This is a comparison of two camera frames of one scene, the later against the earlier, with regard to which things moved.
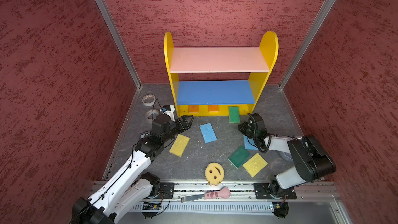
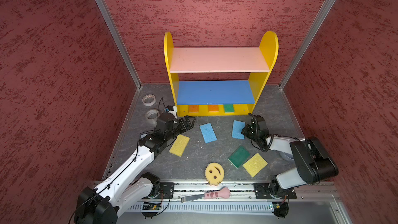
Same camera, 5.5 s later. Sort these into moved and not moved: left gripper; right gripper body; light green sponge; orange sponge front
Moved: light green sponge
Not moved: left gripper; orange sponge front; right gripper body
